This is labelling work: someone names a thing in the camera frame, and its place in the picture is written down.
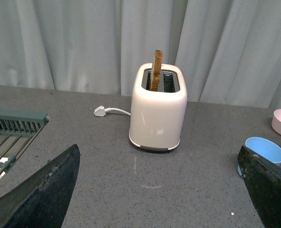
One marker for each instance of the blue cup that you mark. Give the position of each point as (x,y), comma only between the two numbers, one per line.
(265,148)

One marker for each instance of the grey curtain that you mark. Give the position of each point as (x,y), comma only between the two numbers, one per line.
(229,51)

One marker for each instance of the toast slice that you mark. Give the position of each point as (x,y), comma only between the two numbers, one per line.
(156,70)

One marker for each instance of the green dish rack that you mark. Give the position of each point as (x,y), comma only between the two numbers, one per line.
(18,128)

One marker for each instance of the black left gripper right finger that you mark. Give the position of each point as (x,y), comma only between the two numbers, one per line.
(263,182)

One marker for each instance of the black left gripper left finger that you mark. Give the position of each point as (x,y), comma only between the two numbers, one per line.
(42,200)

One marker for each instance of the white power plug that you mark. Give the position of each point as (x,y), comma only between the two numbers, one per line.
(100,111)

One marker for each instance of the cream white toaster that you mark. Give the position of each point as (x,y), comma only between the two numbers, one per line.
(157,117)

